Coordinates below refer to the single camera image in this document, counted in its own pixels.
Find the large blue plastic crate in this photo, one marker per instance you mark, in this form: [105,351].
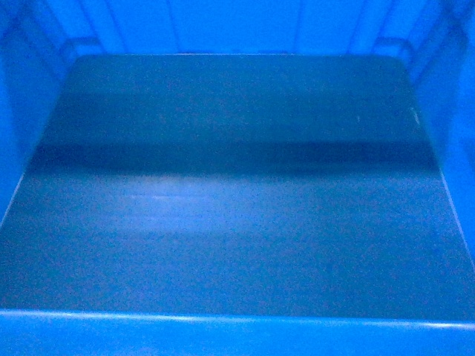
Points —
[237,177]

